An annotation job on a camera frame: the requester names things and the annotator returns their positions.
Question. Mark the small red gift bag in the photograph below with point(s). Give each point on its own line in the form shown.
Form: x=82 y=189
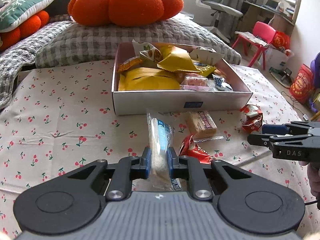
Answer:
x=281 y=41

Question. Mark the grey checked pillow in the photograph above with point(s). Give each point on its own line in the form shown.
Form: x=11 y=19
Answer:
x=87 y=40

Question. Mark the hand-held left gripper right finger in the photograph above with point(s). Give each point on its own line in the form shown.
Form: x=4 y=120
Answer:
x=172 y=162

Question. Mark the yellow cracker packet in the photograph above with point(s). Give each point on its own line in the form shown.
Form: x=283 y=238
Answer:
x=205 y=70

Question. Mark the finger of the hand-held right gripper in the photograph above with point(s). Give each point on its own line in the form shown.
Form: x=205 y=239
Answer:
x=260 y=139
x=273 y=129

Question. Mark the white cardboard box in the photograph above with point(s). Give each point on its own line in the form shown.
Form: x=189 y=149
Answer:
x=277 y=57

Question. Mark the plain yellow snack packet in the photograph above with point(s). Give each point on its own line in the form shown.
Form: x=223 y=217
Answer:
x=177 y=60

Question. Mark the person's right forearm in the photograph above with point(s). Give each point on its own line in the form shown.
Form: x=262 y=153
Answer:
x=315 y=180

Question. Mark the pink child chair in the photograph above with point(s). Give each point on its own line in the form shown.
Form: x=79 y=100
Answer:
x=263 y=30

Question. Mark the yellow packet with white label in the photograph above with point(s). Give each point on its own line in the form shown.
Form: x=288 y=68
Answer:
x=150 y=80

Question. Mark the clear blue label rice packet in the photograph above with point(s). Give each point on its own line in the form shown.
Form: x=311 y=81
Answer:
x=158 y=142

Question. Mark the cherry print cloth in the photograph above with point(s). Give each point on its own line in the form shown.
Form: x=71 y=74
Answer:
x=62 y=120

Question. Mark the small orange pumpkin cushion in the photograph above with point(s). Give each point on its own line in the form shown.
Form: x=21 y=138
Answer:
x=25 y=27

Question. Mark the purple cloth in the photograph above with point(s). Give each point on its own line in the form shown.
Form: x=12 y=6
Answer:
x=316 y=67

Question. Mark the white office chair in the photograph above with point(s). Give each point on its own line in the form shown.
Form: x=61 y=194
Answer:
x=220 y=5

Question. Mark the green snowflake pillow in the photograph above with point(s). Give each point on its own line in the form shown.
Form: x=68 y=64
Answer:
x=20 y=10

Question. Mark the white power plug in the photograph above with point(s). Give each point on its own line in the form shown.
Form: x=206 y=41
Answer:
x=305 y=117

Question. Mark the grey checked blanket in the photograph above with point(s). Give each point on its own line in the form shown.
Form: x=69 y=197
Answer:
x=15 y=55

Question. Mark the newspaper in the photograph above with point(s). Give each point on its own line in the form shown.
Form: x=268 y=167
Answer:
x=252 y=38

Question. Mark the wooden desk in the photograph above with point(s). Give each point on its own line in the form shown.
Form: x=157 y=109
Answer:
x=297 y=10

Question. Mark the red snack packet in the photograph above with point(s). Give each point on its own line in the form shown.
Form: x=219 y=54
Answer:
x=197 y=152
x=251 y=120

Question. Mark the beige cake packet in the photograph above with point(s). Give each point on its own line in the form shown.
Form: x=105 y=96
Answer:
x=200 y=125

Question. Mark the pink cardboard box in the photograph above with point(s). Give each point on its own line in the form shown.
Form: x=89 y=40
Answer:
x=150 y=102

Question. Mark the white nut print snack packet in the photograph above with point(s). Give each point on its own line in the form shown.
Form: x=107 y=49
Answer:
x=150 y=52

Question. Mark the clear plastic sheet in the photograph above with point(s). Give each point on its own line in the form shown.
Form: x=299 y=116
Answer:
x=187 y=15

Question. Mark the white blue snack packet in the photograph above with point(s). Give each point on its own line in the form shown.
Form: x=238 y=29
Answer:
x=222 y=83

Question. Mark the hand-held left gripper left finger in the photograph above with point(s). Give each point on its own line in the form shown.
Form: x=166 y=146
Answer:
x=147 y=162

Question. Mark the large red gift bag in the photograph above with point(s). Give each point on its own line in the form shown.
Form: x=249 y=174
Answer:
x=302 y=82

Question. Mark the large orange pumpkin cushion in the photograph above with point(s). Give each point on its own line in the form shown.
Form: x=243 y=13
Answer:
x=125 y=2

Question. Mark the black device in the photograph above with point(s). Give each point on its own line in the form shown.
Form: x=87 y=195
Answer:
x=286 y=75

